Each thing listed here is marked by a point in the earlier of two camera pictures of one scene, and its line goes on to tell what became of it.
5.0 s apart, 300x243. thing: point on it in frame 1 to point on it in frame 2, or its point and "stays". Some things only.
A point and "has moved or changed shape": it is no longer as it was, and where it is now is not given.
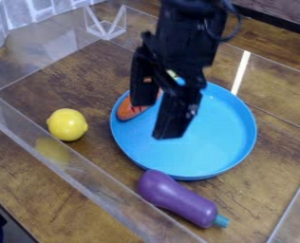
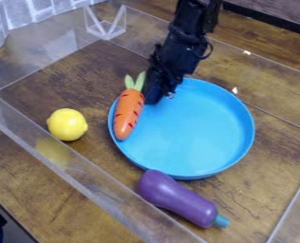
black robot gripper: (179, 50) to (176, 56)
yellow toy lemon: (67, 124) stays
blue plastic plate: (214, 144) stays
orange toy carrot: (129, 111) has moved or changed shape
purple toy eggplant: (181, 201) stays
